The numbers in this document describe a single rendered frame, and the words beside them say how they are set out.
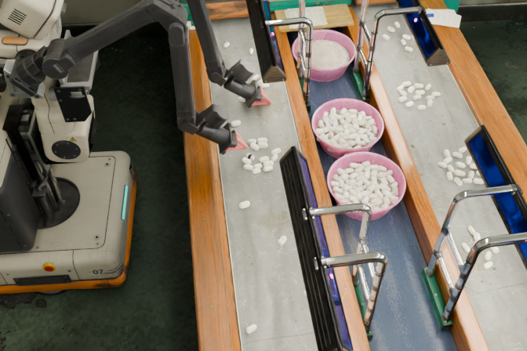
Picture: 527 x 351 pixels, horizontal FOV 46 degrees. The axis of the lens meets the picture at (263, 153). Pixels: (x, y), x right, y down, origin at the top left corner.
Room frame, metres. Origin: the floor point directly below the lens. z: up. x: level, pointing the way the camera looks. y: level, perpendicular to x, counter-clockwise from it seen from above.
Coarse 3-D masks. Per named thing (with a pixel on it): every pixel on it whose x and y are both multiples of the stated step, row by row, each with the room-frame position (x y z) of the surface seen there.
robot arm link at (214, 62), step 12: (192, 0) 1.78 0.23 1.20; (204, 0) 1.81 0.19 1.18; (192, 12) 1.78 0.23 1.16; (204, 12) 1.77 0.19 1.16; (204, 24) 1.76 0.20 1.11; (204, 36) 1.75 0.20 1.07; (204, 48) 1.74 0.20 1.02; (216, 48) 1.75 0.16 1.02; (204, 60) 1.73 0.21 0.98; (216, 60) 1.72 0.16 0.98; (216, 72) 1.71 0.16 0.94
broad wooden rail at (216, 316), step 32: (192, 32) 2.18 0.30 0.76; (192, 64) 1.97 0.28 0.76; (192, 160) 1.44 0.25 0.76; (192, 192) 1.30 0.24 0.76; (192, 224) 1.17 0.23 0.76; (224, 224) 1.18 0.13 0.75; (192, 256) 1.05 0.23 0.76; (224, 256) 1.05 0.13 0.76; (224, 288) 0.93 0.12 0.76; (224, 320) 0.83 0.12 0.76
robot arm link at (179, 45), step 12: (180, 24) 1.41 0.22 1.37; (168, 36) 1.43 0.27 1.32; (180, 36) 1.40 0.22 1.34; (180, 48) 1.42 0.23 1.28; (180, 60) 1.42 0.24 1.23; (180, 72) 1.42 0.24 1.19; (180, 84) 1.42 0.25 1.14; (192, 84) 1.45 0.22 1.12; (180, 96) 1.42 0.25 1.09; (192, 96) 1.43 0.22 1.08; (180, 108) 1.41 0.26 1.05; (192, 108) 1.42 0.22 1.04; (180, 120) 1.41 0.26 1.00; (192, 120) 1.41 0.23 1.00
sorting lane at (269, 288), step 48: (240, 48) 2.10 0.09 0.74; (240, 144) 1.54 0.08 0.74; (288, 144) 1.53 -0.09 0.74; (240, 192) 1.31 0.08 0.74; (240, 240) 1.12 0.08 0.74; (288, 240) 1.11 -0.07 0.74; (240, 288) 0.94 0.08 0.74; (288, 288) 0.94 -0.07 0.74; (240, 336) 0.79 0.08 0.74; (288, 336) 0.79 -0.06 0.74
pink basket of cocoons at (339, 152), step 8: (328, 104) 1.72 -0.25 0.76; (336, 104) 1.73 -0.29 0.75; (344, 104) 1.73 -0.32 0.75; (360, 104) 1.72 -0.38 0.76; (368, 104) 1.70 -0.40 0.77; (320, 112) 1.69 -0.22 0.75; (328, 112) 1.71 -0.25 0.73; (368, 112) 1.69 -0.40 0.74; (376, 112) 1.66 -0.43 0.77; (312, 120) 1.62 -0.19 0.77; (376, 120) 1.64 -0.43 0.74; (320, 144) 1.58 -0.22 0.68; (328, 144) 1.50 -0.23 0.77; (328, 152) 1.53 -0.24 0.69; (336, 152) 1.50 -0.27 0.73; (344, 152) 1.49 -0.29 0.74; (352, 152) 1.49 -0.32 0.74
